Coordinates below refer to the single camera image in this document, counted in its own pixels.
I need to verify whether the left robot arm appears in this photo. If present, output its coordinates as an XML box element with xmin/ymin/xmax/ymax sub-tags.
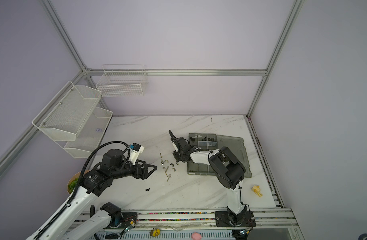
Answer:
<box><xmin>28</xmin><ymin>141</ymin><xmax>157</xmax><ymax>240</ymax></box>

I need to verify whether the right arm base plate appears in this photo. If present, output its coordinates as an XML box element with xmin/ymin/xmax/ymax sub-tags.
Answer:
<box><xmin>215</xmin><ymin>211</ymin><xmax>256</xmax><ymax>228</ymax></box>

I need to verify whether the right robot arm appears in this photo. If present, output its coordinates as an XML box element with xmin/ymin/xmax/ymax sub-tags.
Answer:
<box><xmin>168</xmin><ymin>131</ymin><xmax>249</xmax><ymax>227</ymax></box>

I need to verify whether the yellow small object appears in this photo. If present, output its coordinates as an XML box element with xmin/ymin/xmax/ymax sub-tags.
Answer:
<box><xmin>149</xmin><ymin>228</ymin><xmax>160</xmax><ymax>238</ymax></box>

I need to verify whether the grey plastic organizer box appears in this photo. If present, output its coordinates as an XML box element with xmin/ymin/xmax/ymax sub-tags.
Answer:
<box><xmin>187</xmin><ymin>132</ymin><xmax>253</xmax><ymax>178</ymax></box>

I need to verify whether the upper white mesh shelf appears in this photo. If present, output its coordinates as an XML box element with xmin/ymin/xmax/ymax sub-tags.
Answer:
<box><xmin>31</xmin><ymin>82</ymin><xmax>101</xmax><ymax>142</ymax></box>

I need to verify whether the yellow toy figure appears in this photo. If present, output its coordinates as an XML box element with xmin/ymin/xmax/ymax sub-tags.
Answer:
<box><xmin>252</xmin><ymin>185</ymin><xmax>263</xmax><ymax>198</ymax></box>

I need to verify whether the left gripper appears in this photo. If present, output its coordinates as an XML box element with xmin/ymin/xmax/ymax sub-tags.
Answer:
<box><xmin>111</xmin><ymin>159</ymin><xmax>157</xmax><ymax>181</ymax></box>

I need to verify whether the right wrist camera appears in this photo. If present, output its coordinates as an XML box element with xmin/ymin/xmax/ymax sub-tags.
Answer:
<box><xmin>171</xmin><ymin>141</ymin><xmax>179</xmax><ymax>153</ymax></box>

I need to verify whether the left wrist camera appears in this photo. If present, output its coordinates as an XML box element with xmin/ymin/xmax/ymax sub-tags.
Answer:
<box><xmin>128</xmin><ymin>143</ymin><xmax>144</xmax><ymax>165</ymax></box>

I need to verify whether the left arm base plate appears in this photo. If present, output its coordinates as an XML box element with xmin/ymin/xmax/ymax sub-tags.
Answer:
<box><xmin>109</xmin><ymin>212</ymin><xmax>138</xmax><ymax>229</ymax></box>

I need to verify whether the white wire basket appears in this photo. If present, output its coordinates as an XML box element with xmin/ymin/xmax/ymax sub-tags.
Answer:
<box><xmin>96</xmin><ymin>65</ymin><xmax>148</xmax><ymax>97</ymax></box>

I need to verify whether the pink small object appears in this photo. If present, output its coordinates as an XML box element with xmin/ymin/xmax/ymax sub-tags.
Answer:
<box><xmin>191</xmin><ymin>232</ymin><xmax>203</xmax><ymax>240</ymax></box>

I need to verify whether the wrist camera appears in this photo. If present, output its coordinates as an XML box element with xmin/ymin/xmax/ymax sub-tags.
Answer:
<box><xmin>128</xmin><ymin>143</ymin><xmax>144</xmax><ymax>165</ymax></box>
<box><xmin>171</xmin><ymin>141</ymin><xmax>179</xmax><ymax>153</ymax></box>

